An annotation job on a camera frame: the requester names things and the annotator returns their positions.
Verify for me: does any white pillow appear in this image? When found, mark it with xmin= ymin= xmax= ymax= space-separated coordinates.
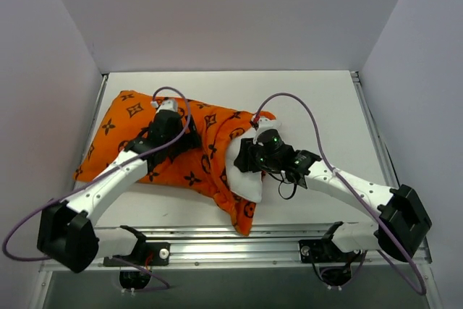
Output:
xmin=225 ymin=129 xmax=263 ymax=203

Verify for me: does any orange patterned pillowcase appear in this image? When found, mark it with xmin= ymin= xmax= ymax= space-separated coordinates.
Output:
xmin=74 ymin=90 xmax=256 ymax=236

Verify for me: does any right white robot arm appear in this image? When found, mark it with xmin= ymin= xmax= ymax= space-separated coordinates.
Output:
xmin=226 ymin=129 xmax=432 ymax=262

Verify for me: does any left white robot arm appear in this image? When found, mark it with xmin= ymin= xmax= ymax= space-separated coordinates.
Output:
xmin=37 ymin=109 xmax=202 ymax=273

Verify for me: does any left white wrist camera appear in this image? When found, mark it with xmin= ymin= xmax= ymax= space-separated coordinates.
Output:
xmin=150 ymin=98 xmax=178 ymax=113

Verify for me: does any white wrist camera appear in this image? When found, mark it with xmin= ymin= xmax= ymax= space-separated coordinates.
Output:
xmin=150 ymin=98 xmax=178 ymax=113
xmin=251 ymin=114 xmax=281 ymax=144

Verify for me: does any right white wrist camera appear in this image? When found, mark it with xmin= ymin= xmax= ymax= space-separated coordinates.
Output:
xmin=251 ymin=114 xmax=281 ymax=144

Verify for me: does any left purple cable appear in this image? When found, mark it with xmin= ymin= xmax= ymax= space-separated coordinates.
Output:
xmin=1 ymin=86 xmax=192 ymax=292

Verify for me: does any purple cable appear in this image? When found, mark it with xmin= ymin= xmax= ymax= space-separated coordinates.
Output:
xmin=255 ymin=92 xmax=428 ymax=295
xmin=1 ymin=86 xmax=192 ymax=292

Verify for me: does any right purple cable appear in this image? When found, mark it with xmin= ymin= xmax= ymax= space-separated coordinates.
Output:
xmin=255 ymin=92 xmax=428 ymax=295

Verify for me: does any aluminium frame rail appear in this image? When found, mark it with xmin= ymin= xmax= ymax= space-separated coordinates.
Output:
xmin=38 ymin=224 xmax=433 ymax=273

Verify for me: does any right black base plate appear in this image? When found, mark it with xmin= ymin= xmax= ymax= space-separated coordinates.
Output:
xmin=298 ymin=239 xmax=362 ymax=263

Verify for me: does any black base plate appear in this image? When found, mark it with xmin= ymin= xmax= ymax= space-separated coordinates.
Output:
xmin=298 ymin=239 xmax=362 ymax=263
xmin=103 ymin=242 xmax=171 ymax=267

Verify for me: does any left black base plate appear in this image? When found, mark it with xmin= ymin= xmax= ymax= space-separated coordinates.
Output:
xmin=103 ymin=242 xmax=171 ymax=267

